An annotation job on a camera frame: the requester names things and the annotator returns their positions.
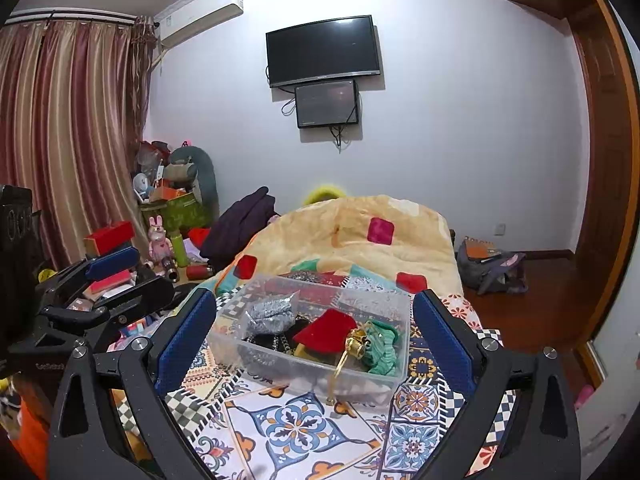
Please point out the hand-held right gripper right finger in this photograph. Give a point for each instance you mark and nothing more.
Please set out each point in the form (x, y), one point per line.
(442, 335)

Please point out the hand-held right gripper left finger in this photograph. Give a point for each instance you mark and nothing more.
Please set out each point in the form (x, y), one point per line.
(182, 340)

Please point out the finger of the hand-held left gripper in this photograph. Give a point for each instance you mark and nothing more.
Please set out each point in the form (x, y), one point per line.
(112, 261)
(145, 297)

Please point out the clear plastic storage box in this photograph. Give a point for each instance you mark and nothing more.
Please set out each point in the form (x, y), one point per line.
(235, 340)

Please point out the green knitted doll dress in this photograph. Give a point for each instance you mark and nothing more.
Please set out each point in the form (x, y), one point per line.
(385, 355)

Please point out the gold metal ornament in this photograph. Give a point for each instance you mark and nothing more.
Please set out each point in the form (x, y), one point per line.
(352, 345)

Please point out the silver glitter cloth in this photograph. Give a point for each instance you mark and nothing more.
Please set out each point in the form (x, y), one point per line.
(270, 315)

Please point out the red velvet pouch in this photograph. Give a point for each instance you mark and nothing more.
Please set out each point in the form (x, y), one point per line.
(322, 332)

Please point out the red box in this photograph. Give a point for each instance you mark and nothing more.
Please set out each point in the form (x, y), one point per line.
(107, 237)

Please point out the black cylindrical lens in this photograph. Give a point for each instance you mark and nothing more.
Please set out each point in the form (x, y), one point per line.
(170, 270)

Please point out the pink rabbit toy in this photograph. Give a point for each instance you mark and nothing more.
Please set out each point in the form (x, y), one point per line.
(160, 240)

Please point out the green bottle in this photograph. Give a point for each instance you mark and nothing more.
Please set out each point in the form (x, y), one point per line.
(180, 249)

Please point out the red cylinder can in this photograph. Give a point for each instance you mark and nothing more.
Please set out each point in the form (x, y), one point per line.
(200, 272)

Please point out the grey backpack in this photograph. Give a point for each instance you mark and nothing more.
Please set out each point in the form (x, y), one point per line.
(492, 275)

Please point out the red cloth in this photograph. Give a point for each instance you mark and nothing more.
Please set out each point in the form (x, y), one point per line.
(201, 237)

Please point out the green cardboard box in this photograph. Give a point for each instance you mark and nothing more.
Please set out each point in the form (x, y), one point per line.
(180, 212)

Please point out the orange notebook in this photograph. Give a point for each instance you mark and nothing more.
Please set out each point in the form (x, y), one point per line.
(479, 249)

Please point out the dark purple clothes pile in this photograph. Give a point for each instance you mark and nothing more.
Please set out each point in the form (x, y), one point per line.
(240, 230)

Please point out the grey green plush toy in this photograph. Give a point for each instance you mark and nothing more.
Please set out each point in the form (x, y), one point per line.
(192, 170)

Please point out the striped brown curtain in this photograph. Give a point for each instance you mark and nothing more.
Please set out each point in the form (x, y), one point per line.
(70, 135)

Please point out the patterned bedsheet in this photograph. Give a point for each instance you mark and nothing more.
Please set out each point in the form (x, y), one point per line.
(300, 425)

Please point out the yellow patchwork quilt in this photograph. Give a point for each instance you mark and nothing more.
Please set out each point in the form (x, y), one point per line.
(325, 235)

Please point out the yellow fluffy cushion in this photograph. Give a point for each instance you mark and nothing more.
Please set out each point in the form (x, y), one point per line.
(325, 194)

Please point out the brown wooden door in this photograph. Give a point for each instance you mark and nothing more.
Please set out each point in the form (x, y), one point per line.
(600, 185)

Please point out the white air conditioner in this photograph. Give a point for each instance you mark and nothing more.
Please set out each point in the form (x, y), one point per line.
(200, 12)

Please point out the white wall outlet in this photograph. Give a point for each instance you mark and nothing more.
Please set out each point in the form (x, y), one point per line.
(500, 229)

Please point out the small black wall monitor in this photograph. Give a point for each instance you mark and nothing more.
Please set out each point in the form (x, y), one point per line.
(326, 104)

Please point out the black wall television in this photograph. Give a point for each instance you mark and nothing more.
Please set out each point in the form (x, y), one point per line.
(322, 50)

